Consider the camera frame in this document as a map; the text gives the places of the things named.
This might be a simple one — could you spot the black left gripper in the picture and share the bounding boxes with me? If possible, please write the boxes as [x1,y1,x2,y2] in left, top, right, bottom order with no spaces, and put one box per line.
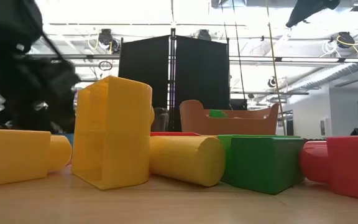
[0,54,82,133]

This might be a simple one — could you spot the green wedge block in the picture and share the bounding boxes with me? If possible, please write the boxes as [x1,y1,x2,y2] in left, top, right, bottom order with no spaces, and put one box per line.
[230,136,306,195]

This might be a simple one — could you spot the red stud block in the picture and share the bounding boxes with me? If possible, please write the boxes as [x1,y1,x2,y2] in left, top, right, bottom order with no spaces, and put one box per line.
[299,134,358,202]

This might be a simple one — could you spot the grey horizontal beam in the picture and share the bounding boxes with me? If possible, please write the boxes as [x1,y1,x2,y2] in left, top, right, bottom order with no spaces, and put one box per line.
[26,52,358,63]

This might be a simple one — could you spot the small blue block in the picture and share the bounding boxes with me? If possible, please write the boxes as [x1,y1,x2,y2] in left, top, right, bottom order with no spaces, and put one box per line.
[63,133,75,147]

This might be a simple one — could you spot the yellow stud block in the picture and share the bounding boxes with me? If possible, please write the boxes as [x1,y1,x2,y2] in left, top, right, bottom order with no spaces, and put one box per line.
[0,128,73,189]

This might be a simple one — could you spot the yellow hollow block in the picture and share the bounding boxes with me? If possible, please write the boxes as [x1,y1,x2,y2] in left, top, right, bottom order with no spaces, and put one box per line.
[71,75,155,190]

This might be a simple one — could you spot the black partition screen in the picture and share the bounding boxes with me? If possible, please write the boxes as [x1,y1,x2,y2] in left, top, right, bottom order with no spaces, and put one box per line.
[118,28,231,131]

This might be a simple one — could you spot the clear plastic bin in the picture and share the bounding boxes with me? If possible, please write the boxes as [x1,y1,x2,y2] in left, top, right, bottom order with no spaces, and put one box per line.
[152,107,170,131]

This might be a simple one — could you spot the orange plastic bin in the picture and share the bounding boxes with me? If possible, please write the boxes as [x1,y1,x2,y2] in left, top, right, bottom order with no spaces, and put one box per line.
[179,99,280,136]

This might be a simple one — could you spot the flat red block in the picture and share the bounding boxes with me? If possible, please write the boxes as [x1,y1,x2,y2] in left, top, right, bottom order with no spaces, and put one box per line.
[150,131,202,137]

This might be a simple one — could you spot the yellow cylinder block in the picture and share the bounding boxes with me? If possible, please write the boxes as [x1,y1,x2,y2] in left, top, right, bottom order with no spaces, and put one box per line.
[149,135,226,187]

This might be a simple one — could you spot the black hanging ring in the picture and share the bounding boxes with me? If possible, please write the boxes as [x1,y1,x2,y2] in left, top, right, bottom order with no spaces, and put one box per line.
[98,60,113,71]

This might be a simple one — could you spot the black hanging cable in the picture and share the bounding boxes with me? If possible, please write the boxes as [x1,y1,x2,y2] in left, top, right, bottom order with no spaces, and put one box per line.
[231,0,248,100]

